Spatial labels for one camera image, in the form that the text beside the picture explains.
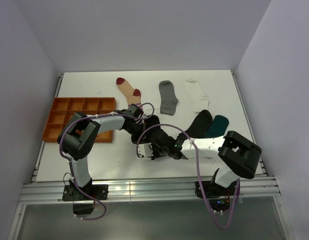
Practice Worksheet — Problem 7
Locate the black sock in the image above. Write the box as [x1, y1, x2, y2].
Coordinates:
[185, 109, 213, 139]
[142, 115, 161, 143]

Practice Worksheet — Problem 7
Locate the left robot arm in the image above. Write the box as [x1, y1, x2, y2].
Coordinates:
[57, 104, 153, 200]

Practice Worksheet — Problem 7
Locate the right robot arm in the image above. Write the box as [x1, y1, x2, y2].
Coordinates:
[150, 130, 262, 195]

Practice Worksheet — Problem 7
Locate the beige red striped sock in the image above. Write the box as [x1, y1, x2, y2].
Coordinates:
[116, 77, 142, 109]

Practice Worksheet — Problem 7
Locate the grey sock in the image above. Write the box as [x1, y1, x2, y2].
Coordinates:
[158, 80, 178, 116]

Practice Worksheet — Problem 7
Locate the white sock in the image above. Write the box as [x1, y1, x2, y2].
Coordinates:
[185, 79, 210, 113]

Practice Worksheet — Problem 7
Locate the teal christmas sock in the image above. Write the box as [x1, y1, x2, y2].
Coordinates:
[204, 115, 229, 138]

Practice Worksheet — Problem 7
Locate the orange compartment tray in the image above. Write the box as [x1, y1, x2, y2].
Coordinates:
[41, 97, 117, 143]

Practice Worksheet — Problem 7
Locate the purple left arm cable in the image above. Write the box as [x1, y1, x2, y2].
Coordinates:
[58, 102, 155, 221]

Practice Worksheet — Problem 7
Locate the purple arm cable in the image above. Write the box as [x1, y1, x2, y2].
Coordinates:
[58, 102, 155, 221]
[135, 123, 242, 230]

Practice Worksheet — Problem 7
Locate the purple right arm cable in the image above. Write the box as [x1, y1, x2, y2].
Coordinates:
[135, 123, 242, 230]

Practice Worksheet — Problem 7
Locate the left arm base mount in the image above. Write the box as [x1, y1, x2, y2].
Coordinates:
[62, 182, 109, 217]

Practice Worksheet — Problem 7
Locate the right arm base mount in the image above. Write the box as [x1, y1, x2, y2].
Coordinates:
[202, 181, 237, 212]

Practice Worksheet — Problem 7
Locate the aluminium table frame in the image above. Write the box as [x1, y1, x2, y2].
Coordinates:
[9, 72, 297, 240]

